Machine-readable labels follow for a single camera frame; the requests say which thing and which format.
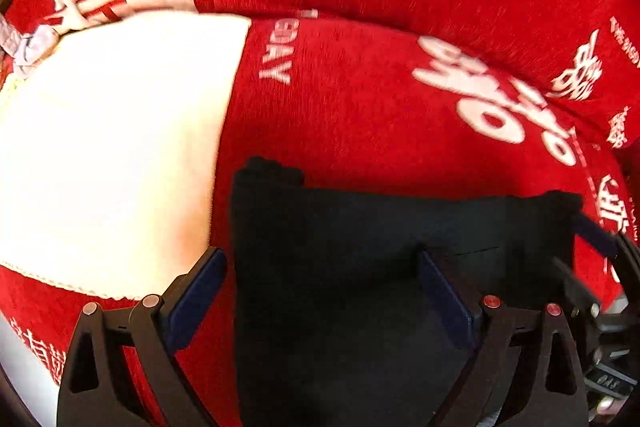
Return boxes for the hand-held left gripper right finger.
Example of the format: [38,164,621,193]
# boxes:
[419,251,589,427]

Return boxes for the black fleece-lined pants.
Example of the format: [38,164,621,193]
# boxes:
[231,157,586,427]

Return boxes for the pale grey cloth tag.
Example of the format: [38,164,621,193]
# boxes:
[0,14,58,75]

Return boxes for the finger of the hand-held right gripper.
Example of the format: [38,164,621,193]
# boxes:
[552,256,603,320]
[571,213,640,280]

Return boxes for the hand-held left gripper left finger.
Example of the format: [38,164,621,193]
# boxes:
[56,247,227,427]

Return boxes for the red printed blanket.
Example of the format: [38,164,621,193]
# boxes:
[0,0,640,427]

